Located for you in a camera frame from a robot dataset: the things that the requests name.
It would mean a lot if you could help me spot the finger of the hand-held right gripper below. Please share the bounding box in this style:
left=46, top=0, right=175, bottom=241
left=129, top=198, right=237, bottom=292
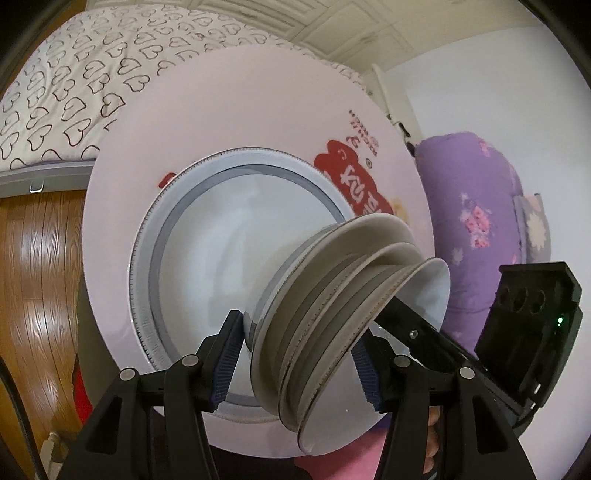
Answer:
left=375, top=294, right=483, bottom=371

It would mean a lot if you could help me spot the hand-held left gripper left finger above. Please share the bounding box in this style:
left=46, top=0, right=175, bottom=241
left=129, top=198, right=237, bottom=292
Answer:
left=58, top=309, right=245, bottom=480

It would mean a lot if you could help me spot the small white bowl dark rim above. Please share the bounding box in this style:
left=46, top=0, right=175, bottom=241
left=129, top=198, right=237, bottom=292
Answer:
left=277, top=242, right=419, bottom=418

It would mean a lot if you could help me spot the plain white bowl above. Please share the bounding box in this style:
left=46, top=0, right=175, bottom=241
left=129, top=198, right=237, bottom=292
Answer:
left=249, top=215, right=413, bottom=409

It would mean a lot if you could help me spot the white wardrobe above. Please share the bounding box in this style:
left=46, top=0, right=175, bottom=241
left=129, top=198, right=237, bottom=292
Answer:
left=259, top=0, right=532, bottom=70

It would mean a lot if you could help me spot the pink printed round mat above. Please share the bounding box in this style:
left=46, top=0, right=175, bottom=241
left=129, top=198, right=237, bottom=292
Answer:
left=78, top=45, right=435, bottom=450

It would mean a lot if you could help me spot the thick black cable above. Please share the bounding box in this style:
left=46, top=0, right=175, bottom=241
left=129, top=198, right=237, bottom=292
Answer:
left=0, top=357, right=49, bottom=480

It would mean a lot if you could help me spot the white plate grey rim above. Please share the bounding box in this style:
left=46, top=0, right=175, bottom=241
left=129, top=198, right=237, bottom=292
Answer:
left=127, top=147, right=409, bottom=423

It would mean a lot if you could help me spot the grey floral pillow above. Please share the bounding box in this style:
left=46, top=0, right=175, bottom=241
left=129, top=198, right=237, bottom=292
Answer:
left=512, top=193, right=553, bottom=265

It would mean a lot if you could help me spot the heart print bedsheet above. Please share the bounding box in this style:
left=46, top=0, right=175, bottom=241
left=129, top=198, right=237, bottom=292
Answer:
left=0, top=8, right=370, bottom=172

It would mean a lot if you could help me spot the purple floral quilt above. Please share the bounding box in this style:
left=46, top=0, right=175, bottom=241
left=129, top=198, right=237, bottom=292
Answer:
left=412, top=131, right=527, bottom=358

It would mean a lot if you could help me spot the pink cloth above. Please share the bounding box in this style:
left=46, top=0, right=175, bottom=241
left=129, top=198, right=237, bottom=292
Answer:
left=295, top=450, right=386, bottom=480

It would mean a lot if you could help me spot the white plastic object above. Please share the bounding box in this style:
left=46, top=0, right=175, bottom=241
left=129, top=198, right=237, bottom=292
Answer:
left=41, top=429, right=63, bottom=480

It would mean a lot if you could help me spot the person's right hand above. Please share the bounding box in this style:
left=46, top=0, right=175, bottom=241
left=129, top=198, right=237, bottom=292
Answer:
left=426, top=405, right=446, bottom=478

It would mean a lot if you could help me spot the red cloth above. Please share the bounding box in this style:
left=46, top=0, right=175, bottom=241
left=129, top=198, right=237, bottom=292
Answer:
left=73, top=364, right=95, bottom=423

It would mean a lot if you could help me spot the grey bed frame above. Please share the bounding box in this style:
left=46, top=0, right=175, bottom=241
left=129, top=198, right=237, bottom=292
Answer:
left=0, top=162, right=100, bottom=199

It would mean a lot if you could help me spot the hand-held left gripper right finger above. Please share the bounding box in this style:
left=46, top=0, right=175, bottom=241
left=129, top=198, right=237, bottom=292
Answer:
left=351, top=333, right=539, bottom=480

